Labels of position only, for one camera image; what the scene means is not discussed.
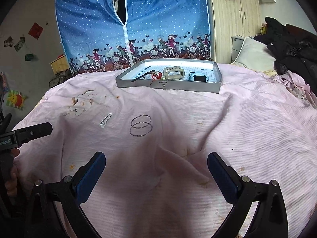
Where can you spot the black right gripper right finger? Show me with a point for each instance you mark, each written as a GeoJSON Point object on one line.
{"type": "Point", "coordinates": [269, 219]}

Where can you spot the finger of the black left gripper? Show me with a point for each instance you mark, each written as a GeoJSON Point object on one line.
{"type": "Point", "coordinates": [27, 134]}

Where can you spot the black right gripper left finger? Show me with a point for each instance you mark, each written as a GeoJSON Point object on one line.
{"type": "Point", "coordinates": [71, 192]}

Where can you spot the white beaded hair clip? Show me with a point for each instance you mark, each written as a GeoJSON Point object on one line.
{"type": "Point", "coordinates": [105, 120]}

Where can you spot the beige large hair claw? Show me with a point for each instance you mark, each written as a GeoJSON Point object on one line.
{"type": "Point", "coordinates": [173, 73]}

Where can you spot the person's left hand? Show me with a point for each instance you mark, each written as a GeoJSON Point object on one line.
{"type": "Point", "coordinates": [11, 184]}

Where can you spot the yellow storage box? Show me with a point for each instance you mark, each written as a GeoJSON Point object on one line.
{"type": "Point", "coordinates": [59, 64]}

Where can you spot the grey shallow tray box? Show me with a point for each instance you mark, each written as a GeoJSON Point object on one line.
{"type": "Point", "coordinates": [156, 80]}

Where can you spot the white pillow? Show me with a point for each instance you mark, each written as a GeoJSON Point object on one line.
{"type": "Point", "coordinates": [254, 55]}

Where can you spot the black jacket pile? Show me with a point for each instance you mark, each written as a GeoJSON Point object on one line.
{"type": "Point", "coordinates": [293, 48]}

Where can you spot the grey bedside drawer cabinet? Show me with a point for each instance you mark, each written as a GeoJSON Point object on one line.
{"type": "Point", "coordinates": [237, 42]}

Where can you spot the blue printed fabric wardrobe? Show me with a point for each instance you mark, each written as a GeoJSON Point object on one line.
{"type": "Point", "coordinates": [108, 35]}

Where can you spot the beige wooden wardrobe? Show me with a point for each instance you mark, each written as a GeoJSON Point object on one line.
{"type": "Point", "coordinates": [232, 18]}

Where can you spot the green wall ornament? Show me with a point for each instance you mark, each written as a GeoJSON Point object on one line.
{"type": "Point", "coordinates": [30, 57]}

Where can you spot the red paper wall decoration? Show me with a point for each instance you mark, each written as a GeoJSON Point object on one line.
{"type": "Point", "coordinates": [35, 31]}

